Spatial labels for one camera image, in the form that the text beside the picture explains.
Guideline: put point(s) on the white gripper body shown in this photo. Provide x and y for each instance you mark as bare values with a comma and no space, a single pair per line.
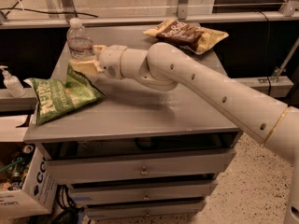
110,61

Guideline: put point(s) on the clear plastic water bottle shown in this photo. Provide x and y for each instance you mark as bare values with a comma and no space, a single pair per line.
79,42

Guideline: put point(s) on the green chip bag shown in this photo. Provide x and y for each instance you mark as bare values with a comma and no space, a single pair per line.
56,98

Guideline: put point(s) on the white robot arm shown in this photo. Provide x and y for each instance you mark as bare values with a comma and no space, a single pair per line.
266,120

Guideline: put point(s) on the white pump sanitizer bottle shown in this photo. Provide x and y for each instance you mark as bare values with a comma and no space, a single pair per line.
12,83

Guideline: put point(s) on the brown chip bag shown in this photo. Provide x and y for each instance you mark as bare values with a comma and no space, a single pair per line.
197,39

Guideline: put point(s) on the grey drawer cabinet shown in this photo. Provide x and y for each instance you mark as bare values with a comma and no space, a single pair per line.
140,152

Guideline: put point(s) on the white cardboard box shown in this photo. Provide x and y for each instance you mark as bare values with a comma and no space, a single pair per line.
27,188

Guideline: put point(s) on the metal rail frame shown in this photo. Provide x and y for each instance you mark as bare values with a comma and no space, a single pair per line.
57,13

